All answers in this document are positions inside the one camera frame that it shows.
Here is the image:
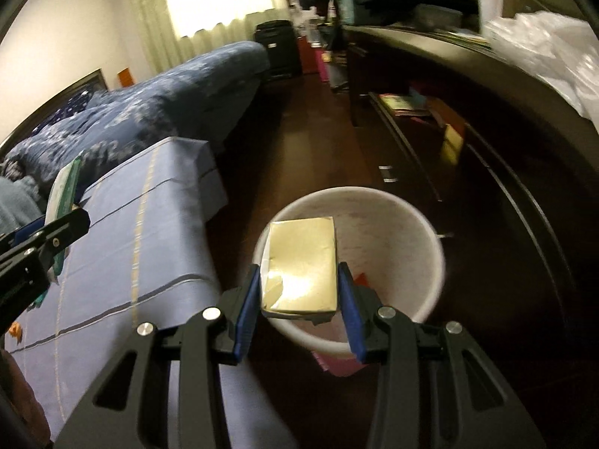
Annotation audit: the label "open dark wooden drawer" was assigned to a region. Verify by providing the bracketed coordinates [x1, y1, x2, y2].
[367, 91, 469, 202]

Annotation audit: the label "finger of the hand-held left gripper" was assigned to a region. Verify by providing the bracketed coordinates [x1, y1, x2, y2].
[0, 207, 91, 319]
[0, 223, 48, 248]

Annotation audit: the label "pink bag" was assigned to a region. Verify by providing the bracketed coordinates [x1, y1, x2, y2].
[319, 51, 347, 86]

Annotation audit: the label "dark wooden cabinet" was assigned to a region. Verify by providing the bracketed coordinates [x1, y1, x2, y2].
[344, 23, 599, 449]

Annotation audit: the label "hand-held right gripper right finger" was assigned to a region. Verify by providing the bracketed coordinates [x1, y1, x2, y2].
[337, 263, 546, 449]

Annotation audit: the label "gold foil packet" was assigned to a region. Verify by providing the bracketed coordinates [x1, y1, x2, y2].
[259, 216, 338, 326]

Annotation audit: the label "white plastic bag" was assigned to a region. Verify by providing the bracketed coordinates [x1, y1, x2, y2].
[482, 9, 599, 120]

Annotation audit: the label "green book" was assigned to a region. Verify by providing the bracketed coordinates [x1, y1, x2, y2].
[378, 94, 429, 117]

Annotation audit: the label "lavender striped table cover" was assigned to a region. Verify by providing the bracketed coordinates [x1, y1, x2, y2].
[0, 137, 300, 449]

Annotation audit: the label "green and white packet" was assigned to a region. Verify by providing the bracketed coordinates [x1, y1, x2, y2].
[44, 156, 84, 291]

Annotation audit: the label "yellow packet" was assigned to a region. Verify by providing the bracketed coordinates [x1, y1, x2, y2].
[440, 124, 464, 167]

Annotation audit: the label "pale green curtains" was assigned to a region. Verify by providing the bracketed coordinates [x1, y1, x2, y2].
[126, 0, 300, 73]

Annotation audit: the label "red box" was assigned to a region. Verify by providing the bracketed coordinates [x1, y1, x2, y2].
[299, 37, 323, 76]

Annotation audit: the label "white waste bin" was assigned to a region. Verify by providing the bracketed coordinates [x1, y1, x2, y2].
[253, 187, 445, 355]

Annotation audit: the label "grey-blue cloth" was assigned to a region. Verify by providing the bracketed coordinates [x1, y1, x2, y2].
[0, 175, 43, 235]

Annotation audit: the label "pink paper piece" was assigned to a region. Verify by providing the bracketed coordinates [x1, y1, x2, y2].
[313, 348, 370, 379]

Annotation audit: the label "blue floral quilt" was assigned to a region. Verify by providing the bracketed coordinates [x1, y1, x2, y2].
[0, 41, 271, 197]

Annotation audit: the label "black suitcase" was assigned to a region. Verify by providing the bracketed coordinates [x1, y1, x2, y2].
[255, 19, 302, 82]

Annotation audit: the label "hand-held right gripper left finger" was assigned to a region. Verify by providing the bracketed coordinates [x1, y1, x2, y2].
[54, 264, 263, 449]

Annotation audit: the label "dark wooden headboard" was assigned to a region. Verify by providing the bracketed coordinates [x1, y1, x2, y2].
[0, 69, 109, 155]

